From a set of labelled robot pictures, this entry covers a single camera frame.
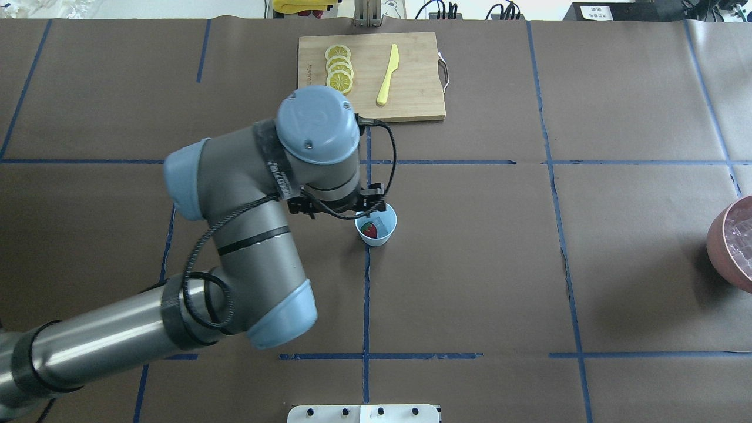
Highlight yellow cloth bag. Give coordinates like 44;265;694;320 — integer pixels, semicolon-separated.
272;1;341;17

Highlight pink bowl of ice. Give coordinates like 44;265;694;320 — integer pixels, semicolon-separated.
706;196;751;293

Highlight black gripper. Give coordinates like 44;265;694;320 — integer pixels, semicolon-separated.
306;196;368;219

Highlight bamboo cutting board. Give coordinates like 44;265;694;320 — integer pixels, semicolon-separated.
297;32;446;122

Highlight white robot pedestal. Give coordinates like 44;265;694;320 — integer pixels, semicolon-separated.
287;404;442;422

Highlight red strawberry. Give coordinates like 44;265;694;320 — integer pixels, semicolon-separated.
359;220;379;239

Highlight clear ice cube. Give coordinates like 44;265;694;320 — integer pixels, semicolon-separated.
373;217;392;238

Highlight aluminium frame post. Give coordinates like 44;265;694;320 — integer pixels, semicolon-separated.
354;0;383;28

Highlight light blue cup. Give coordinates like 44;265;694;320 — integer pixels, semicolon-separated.
354;203;398;247

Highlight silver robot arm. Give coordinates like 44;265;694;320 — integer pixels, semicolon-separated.
2;85;362;422

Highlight lemon slice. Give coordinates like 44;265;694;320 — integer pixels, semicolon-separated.
327;55;353;73
325;45;351;61
327;62;354;79
327;73;354;95

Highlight crumpled clear plastic bags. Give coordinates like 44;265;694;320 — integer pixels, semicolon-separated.
1;1;102;19

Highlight yellow plastic knife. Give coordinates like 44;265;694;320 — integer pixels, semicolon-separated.
376;43;400;106

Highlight black power strip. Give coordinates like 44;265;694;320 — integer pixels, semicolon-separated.
562;1;687;22

